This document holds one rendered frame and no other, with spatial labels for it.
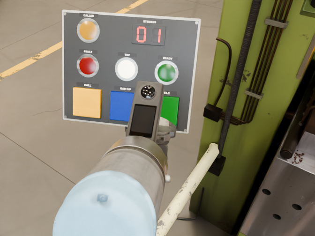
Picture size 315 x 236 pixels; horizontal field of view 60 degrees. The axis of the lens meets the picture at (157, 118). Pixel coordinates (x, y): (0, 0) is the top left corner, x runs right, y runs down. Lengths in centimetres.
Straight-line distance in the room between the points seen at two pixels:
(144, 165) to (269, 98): 66
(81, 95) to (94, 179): 48
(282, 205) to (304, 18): 51
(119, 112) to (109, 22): 22
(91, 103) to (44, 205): 115
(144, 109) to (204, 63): 236
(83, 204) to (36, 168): 173
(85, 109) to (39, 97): 179
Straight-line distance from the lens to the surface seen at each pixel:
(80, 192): 25
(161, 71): 67
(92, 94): 72
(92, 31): 71
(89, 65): 71
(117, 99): 70
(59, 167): 192
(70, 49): 74
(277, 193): 87
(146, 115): 42
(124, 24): 69
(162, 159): 36
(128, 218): 24
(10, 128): 232
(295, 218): 93
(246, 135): 103
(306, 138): 78
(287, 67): 84
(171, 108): 68
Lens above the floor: 147
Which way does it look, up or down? 44 degrees down
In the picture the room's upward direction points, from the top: straight up
